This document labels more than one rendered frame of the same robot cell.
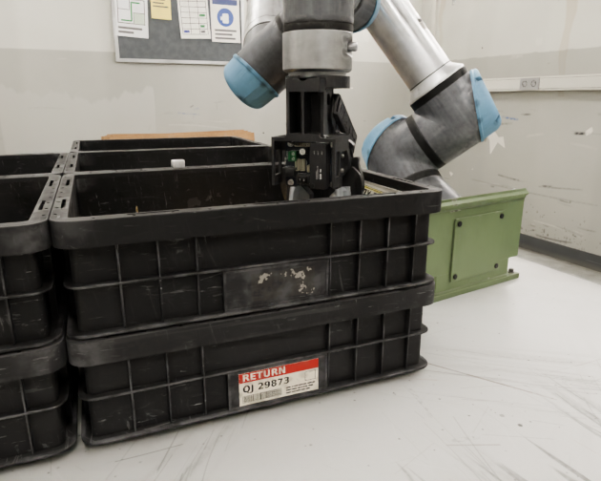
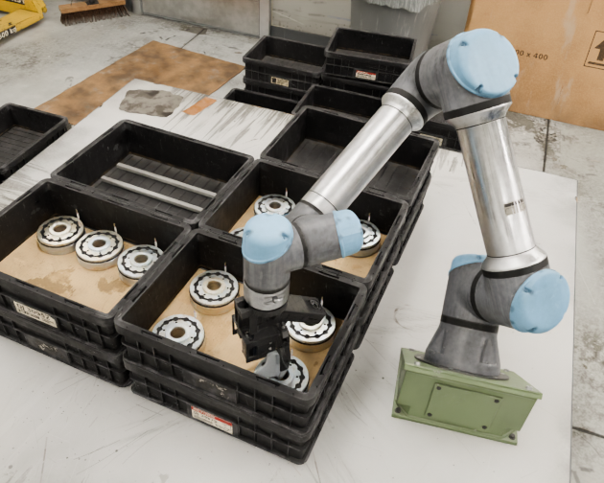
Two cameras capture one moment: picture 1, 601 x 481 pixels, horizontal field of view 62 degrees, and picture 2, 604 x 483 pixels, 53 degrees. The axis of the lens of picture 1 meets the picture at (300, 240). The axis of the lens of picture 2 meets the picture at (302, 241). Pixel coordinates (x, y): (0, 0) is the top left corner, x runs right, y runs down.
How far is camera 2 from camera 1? 0.93 m
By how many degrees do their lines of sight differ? 45
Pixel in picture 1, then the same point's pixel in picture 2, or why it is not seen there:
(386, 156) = (451, 287)
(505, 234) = (502, 412)
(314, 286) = (228, 397)
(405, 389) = (277, 467)
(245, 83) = not seen: hidden behind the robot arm
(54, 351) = (116, 357)
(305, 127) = (242, 325)
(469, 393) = not seen: outside the picture
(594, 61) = not seen: outside the picture
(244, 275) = (192, 375)
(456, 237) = (434, 393)
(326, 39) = (252, 295)
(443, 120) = (489, 298)
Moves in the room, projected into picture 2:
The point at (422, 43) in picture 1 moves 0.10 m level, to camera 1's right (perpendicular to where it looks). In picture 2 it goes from (497, 228) to (548, 258)
